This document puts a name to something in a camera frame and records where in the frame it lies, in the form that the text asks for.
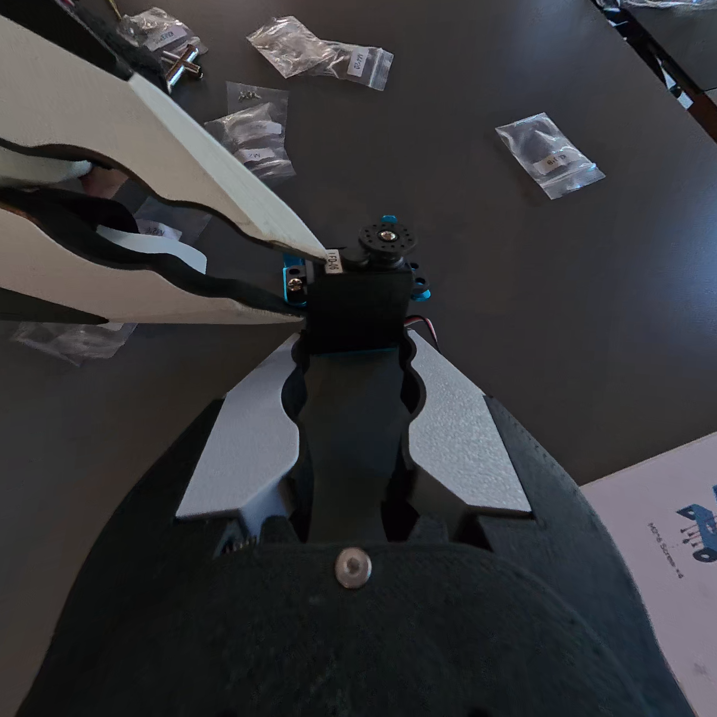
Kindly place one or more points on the person's left hand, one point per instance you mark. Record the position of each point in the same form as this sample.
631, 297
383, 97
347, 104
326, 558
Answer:
105, 182

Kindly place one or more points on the white printed instruction manual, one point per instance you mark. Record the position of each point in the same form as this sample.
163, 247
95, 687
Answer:
661, 560

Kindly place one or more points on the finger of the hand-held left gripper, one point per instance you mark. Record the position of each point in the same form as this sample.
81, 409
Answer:
84, 285
112, 117

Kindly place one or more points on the dark brown desk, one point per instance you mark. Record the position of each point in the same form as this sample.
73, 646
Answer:
532, 308

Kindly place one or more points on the black servo motor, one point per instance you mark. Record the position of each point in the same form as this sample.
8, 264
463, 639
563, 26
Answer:
358, 302

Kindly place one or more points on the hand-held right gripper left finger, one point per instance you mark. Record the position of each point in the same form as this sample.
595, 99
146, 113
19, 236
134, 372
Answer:
241, 453

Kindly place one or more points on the blue metal bracket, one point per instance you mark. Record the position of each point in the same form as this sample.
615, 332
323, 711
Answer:
291, 297

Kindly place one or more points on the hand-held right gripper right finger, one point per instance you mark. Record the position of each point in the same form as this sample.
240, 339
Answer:
465, 453

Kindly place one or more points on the small silver metal part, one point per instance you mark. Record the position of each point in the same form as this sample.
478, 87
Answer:
179, 64

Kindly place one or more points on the group of small clear bags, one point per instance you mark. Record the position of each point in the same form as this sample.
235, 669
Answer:
549, 157

